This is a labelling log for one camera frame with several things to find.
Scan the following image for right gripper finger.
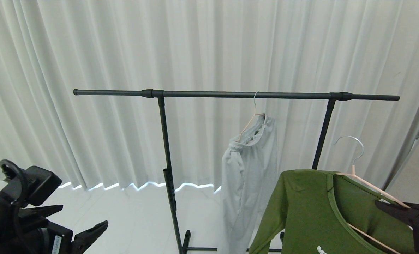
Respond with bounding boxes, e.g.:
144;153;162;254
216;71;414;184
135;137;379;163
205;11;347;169
374;199;419;228

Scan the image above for green garment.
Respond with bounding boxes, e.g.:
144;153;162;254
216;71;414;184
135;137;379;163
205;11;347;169
248;169;419;254

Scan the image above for pale grey shorts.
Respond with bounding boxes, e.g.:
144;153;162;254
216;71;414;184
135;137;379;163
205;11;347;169
217;114;278;254

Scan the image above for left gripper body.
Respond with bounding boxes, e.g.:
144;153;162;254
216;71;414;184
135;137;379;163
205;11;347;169
0;194;74;254

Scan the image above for black clothes rack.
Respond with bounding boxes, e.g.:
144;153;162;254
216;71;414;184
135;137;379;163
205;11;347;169
73;89;400;254

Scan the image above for white curtain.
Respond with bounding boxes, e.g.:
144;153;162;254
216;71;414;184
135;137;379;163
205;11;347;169
0;0;419;193

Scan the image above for pink clothes hanger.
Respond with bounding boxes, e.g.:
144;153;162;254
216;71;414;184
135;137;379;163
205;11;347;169
331;136;413;254
238;92;267;142

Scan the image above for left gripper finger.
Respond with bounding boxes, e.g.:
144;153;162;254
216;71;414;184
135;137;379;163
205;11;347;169
20;205;64;222
71;220;109;254

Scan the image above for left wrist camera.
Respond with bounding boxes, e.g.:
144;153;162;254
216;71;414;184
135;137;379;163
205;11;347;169
0;159;62;207

